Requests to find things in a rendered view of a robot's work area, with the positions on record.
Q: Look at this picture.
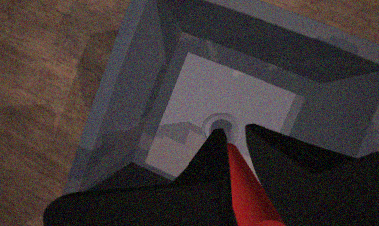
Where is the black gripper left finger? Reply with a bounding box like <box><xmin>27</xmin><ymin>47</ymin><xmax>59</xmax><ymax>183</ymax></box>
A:
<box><xmin>43</xmin><ymin>128</ymin><xmax>234</xmax><ymax>226</ymax></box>

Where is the grey flat plate with hole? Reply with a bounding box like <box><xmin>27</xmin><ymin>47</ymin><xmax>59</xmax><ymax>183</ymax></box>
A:
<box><xmin>145</xmin><ymin>52</ymin><xmax>305</xmax><ymax>177</ymax></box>

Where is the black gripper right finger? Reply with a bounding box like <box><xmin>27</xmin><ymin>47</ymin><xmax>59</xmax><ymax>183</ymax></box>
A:
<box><xmin>245</xmin><ymin>124</ymin><xmax>379</xmax><ymax>226</ymax></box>

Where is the red peg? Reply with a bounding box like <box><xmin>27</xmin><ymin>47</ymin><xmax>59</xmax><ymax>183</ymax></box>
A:
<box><xmin>227</xmin><ymin>143</ymin><xmax>287</xmax><ymax>226</ymax></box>

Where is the grey open box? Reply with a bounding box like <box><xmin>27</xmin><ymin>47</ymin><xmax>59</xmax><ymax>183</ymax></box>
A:
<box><xmin>62</xmin><ymin>0</ymin><xmax>379</xmax><ymax>196</ymax></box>

